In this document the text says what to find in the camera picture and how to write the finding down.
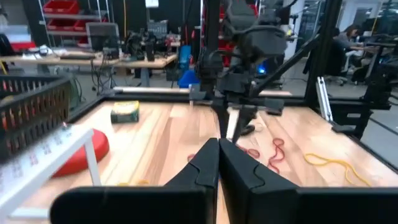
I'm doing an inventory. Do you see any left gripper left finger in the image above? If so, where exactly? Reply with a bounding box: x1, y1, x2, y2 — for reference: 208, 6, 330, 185
49, 138, 220, 224

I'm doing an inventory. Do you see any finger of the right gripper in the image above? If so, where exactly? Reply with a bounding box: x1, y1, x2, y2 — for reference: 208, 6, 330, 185
190, 93, 229, 139
233, 98, 284, 142

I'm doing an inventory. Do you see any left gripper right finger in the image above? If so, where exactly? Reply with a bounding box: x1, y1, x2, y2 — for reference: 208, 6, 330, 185
220, 139, 398, 224

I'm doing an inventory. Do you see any black plastic basket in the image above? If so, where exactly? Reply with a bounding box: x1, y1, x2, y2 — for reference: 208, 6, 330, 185
0, 74, 73, 162

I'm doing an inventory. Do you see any red desk lamp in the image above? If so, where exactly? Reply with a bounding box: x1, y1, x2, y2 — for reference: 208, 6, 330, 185
51, 128, 110, 179

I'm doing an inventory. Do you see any wooden office desk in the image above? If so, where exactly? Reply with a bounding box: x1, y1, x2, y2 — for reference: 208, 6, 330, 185
0, 51, 178, 70

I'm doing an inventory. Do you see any black office chair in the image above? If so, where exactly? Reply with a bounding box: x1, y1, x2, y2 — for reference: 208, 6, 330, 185
323, 40, 349, 86

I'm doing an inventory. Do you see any black desk equipment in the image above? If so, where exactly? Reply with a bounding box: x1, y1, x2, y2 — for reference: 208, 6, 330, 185
124, 27, 175, 62

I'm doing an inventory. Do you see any red rubber band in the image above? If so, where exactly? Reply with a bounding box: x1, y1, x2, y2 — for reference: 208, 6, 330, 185
236, 144, 261, 159
267, 138, 286, 174

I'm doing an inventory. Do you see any blue plastic bin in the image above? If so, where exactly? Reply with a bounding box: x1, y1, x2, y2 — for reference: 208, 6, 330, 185
177, 45, 200, 89

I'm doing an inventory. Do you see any yellow rubber band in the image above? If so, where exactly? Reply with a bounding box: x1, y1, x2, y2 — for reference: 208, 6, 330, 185
303, 152, 373, 187

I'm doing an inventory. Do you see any yellow green crayon box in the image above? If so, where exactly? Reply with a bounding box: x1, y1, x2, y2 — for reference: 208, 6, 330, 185
110, 100, 141, 124

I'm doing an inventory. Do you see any white perforated metal riser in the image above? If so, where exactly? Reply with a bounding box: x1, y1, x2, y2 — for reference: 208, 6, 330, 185
0, 124, 103, 222

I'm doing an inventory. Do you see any person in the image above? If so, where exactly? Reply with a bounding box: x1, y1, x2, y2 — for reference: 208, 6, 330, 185
332, 24, 368, 60

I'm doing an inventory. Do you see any black robot rig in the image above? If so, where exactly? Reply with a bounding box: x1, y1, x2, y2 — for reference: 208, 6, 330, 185
351, 30, 398, 110

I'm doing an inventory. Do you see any grey computer monitor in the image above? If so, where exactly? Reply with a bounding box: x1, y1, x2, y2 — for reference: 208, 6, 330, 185
85, 21, 121, 52

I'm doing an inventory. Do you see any shelf with red bins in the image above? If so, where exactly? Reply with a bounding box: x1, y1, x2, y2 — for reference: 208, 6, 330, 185
37, 0, 109, 47

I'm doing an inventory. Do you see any silver aluminium bracket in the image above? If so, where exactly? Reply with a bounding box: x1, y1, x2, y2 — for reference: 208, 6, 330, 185
315, 76, 333, 122

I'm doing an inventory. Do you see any silver metal rail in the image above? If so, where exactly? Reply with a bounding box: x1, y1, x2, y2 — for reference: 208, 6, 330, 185
113, 86, 190, 94

